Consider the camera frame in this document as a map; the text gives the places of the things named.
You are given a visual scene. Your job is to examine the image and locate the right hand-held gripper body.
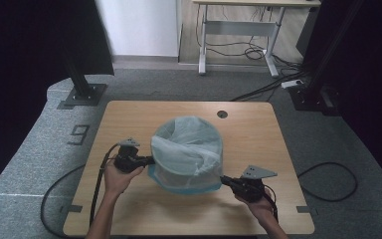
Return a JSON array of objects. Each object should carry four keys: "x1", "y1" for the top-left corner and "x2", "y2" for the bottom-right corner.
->
[{"x1": 232, "y1": 164, "x2": 279, "y2": 204}]

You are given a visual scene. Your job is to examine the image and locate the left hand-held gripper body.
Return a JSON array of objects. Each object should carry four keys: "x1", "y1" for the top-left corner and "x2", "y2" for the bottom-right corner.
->
[{"x1": 113, "y1": 136, "x2": 144, "y2": 174}]

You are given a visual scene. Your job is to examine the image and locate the white plastic bag blue band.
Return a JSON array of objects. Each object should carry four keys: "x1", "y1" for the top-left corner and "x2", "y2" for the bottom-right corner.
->
[{"x1": 146, "y1": 115, "x2": 225, "y2": 196}]

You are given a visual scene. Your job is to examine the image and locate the person's left hand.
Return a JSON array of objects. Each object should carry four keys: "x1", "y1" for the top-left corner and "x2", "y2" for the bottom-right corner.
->
[{"x1": 103, "y1": 158, "x2": 145, "y2": 197}]

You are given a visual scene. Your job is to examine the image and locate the person's right hand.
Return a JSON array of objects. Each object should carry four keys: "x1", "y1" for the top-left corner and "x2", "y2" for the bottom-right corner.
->
[{"x1": 234, "y1": 191, "x2": 277, "y2": 227}]

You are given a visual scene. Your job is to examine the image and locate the black metal stand square base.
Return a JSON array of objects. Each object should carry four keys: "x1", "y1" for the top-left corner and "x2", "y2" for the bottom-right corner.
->
[{"x1": 63, "y1": 49, "x2": 108, "y2": 108}]

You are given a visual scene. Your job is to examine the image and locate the white power strip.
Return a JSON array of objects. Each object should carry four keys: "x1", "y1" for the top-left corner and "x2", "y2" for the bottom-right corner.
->
[{"x1": 281, "y1": 79, "x2": 304, "y2": 90}]

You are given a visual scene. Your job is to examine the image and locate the black metal stand dark base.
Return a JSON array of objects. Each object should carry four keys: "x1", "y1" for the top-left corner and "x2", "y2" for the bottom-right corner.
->
[{"x1": 287, "y1": 0, "x2": 366, "y2": 113}]

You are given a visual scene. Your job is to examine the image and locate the black curtain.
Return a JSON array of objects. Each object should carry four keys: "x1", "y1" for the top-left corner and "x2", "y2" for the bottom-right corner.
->
[
  {"x1": 0, "y1": 0, "x2": 115, "y2": 201},
  {"x1": 295, "y1": 0, "x2": 382, "y2": 185}
]

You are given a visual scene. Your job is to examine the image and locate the white desk with metal legs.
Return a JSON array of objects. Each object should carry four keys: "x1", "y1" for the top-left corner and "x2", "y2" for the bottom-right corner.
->
[{"x1": 192, "y1": 0, "x2": 322, "y2": 79}]

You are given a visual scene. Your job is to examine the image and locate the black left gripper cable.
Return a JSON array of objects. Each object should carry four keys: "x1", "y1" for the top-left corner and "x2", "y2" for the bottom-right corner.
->
[{"x1": 40, "y1": 142, "x2": 120, "y2": 239}]

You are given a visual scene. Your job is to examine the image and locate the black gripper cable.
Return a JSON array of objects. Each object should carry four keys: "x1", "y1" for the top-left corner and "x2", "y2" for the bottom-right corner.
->
[
  {"x1": 40, "y1": 142, "x2": 120, "y2": 239},
  {"x1": 263, "y1": 161, "x2": 359, "y2": 224}
]

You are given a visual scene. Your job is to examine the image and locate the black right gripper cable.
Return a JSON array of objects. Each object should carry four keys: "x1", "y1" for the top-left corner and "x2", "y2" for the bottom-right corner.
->
[{"x1": 263, "y1": 161, "x2": 359, "y2": 224}]

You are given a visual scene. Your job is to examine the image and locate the black cables under desk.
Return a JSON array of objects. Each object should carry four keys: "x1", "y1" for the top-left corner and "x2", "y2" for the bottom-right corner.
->
[{"x1": 195, "y1": 4, "x2": 312, "y2": 103}]

